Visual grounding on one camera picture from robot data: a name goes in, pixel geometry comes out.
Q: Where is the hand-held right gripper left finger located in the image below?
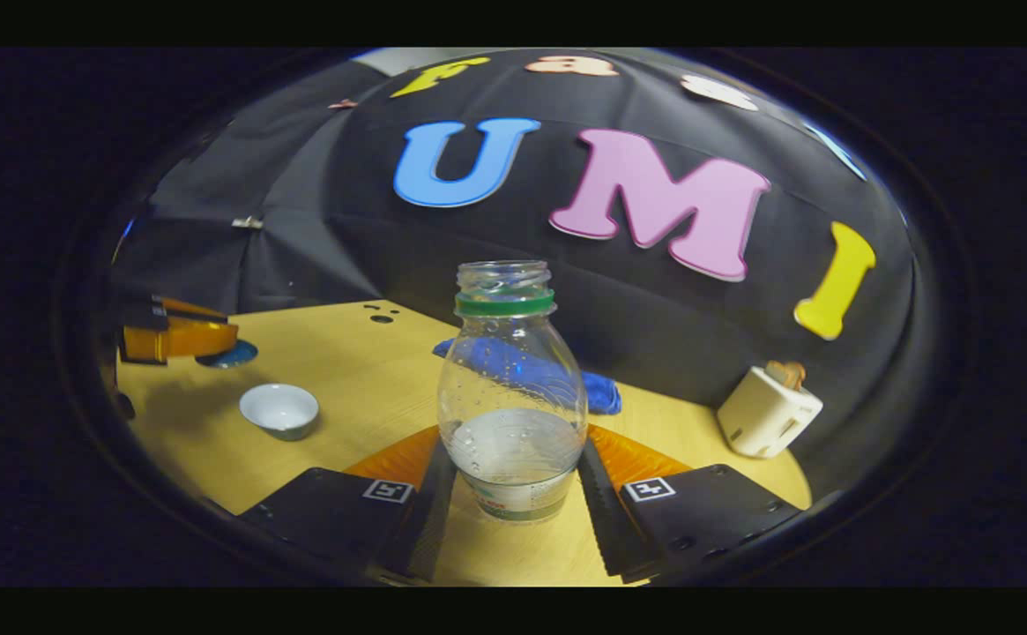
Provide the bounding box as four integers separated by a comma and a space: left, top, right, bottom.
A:
240, 425, 459, 585

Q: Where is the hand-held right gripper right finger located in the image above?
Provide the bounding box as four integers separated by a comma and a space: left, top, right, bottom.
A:
577, 423, 803, 585

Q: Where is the clear plastic water bottle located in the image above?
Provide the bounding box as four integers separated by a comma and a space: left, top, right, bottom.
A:
436, 259, 589, 524

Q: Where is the blue towel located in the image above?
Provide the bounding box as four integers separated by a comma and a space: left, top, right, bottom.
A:
432, 337, 622, 415

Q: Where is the black backdrop cloth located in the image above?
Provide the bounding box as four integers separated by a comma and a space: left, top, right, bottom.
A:
112, 49, 919, 495

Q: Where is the white toaster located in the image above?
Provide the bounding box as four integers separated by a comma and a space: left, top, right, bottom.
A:
717, 366, 824, 459

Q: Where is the toasted bread slice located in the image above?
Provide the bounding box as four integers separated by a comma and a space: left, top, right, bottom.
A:
764, 360, 807, 391

